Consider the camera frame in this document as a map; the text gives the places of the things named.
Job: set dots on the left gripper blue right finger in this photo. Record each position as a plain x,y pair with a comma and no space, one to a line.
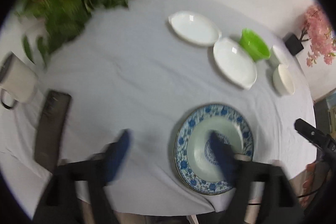
228,164

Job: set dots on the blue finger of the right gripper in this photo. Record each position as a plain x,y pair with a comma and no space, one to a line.
310,133

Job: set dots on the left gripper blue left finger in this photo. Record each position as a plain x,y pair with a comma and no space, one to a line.
114,156

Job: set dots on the blue patterned round plate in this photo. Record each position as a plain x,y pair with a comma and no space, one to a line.
200,132

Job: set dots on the cream white bowl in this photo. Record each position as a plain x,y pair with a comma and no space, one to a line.
283,81

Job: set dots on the white oval dish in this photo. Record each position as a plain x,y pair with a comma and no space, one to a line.
194,28
234,63

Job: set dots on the green plastic bowl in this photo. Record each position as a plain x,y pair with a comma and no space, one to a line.
254,45

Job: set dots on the black smartphone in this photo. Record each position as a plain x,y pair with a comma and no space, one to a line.
49,132

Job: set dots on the grey tablecloth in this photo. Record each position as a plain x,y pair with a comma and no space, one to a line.
129,70

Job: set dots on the black flower pot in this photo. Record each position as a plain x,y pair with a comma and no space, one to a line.
293,44

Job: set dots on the pink blossom artificial tree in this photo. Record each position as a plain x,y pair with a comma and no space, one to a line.
318,29

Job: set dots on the white enamel mug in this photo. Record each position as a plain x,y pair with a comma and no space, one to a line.
18,80

